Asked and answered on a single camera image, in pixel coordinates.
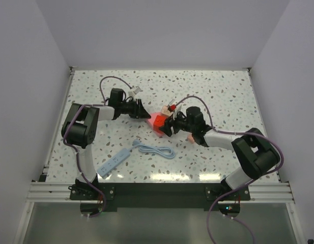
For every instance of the small pink plug adapter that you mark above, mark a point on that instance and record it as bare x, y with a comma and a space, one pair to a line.
190, 139

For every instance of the light blue power strip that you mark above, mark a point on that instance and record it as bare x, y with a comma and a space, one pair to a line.
105, 170

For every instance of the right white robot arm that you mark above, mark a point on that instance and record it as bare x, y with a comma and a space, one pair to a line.
255, 153

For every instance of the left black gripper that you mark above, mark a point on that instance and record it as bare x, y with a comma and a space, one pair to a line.
138, 111

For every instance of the aluminium frame rail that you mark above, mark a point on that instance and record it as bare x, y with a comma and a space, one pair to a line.
48, 192

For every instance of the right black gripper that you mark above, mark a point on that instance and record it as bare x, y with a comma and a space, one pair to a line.
166, 129

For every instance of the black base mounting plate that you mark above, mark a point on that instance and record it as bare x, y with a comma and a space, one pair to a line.
144, 195

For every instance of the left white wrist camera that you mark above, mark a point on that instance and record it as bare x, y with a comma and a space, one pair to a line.
134, 91

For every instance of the pink triangular power socket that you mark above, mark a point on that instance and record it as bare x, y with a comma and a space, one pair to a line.
150, 123

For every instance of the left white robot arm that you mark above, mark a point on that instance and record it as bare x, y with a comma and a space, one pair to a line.
80, 127

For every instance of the red cube socket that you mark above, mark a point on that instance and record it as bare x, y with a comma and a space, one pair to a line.
158, 123

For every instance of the beige cube socket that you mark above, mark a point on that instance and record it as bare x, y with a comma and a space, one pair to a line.
165, 111

